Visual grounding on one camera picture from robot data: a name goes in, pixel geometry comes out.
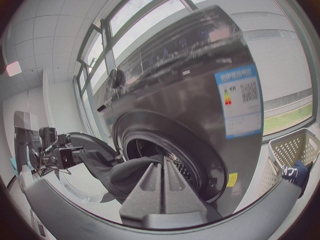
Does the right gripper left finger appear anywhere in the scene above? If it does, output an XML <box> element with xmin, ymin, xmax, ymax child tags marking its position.
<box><xmin>119</xmin><ymin>163</ymin><xmax>164</xmax><ymax>228</ymax></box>

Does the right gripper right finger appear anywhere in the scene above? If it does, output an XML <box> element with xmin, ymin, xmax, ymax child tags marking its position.
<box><xmin>164</xmin><ymin>159</ymin><xmax>208</xmax><ymax>225</ymax></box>

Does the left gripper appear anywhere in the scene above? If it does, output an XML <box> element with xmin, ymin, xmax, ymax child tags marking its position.
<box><xmin>53</xmin><ymin>146</ymin><xmax>84</xmax><ymax>170</ymax></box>

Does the black garment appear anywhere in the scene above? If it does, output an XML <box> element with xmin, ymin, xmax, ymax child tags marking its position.
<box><xmin>78</xmin><ymin>149</ymin><xmax>164</xmax><ymax>205</ymax></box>

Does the washing machine door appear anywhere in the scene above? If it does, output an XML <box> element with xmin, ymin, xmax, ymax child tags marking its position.
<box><xmin>58</xmin><ymin>132</ymin><xmax>123</xmax><ymax>204</ymax></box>

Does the grey washing machine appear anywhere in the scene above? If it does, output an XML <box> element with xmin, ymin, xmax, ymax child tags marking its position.
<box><xmin>96</xmin><ymin>5</ymin><xmax>264</xmax><ymax>217</ymax></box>

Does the cream laundry basket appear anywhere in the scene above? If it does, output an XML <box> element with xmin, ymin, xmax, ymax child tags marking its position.
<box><xmin>258</xmin><ymin>128</ymin><xmax>320</xmax><ymax>200</ymax></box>

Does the square ceiling light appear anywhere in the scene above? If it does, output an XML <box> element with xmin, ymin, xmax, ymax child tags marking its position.
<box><xmin>6</xmin><ymin>61</ymin><xmax>21</xmax><ymax>76</ymax></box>

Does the dark blue garment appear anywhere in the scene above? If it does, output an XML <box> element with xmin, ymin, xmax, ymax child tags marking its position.
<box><xmin>281</xmin><ymin>159</ymin><xmax>313</xmax><ymax>187</ymax></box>

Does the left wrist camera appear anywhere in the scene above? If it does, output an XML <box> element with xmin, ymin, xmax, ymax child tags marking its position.
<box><xmin>57</xmin><ymin>133</ymin><xmax>72</xmax><ymax>148</ymax></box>

